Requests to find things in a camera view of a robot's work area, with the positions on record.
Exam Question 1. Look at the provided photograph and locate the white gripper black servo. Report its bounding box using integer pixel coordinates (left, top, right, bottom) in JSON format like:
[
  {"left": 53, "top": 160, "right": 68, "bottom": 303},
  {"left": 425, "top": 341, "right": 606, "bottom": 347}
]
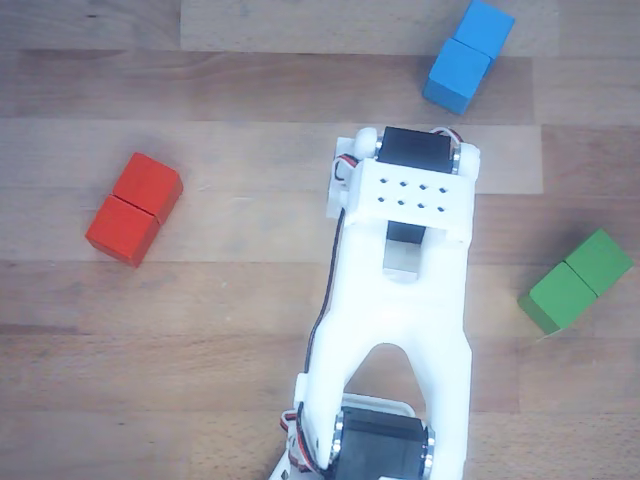
[{"left": 325, "top": 136, "right": 362, "bottom": 220}]

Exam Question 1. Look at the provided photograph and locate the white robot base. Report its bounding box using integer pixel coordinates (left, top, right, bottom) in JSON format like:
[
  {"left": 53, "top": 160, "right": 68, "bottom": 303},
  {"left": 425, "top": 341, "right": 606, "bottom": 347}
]
[{"left": 268, "top": 449, "right": 307, "bottom": 480}]

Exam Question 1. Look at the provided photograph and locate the long blue block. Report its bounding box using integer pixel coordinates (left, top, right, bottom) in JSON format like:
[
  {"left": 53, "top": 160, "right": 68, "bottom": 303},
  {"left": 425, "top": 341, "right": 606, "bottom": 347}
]
[{"left": 421, "top": 0, "right": 517, "bottom": 117}]

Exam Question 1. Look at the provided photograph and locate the long red block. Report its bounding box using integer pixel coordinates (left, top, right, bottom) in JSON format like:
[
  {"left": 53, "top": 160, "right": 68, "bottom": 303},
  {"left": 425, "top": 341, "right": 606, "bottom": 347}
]
[{"left": 84, "top": 151, "right": 185, "bottom": 269}]

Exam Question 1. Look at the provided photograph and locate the long green block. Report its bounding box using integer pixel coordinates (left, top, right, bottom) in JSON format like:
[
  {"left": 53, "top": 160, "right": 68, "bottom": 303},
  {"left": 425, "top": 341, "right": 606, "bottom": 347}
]
[{"left": 516, "top": 227, "right": 636, "bottom": 337}]

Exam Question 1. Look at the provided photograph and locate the gripper servo wire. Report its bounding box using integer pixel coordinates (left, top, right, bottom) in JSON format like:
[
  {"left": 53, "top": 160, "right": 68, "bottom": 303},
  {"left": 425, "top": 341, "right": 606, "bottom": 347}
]
[{"left": 332, "top": 153, "right": 357, "bottom": 183}]

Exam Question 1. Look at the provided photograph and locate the black forearm servo wire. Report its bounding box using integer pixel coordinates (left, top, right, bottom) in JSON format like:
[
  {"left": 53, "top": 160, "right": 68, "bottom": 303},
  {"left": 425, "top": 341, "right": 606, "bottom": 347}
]
[{"left": 298, "top": 207, "right": 349, "bottom": 401}]

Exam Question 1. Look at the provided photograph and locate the base servo wire bundle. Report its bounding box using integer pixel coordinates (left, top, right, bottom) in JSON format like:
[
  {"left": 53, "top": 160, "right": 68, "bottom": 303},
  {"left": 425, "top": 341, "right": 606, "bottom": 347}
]
[{"left": 278, "top": 407, "right": 321, "bottom": 474}]

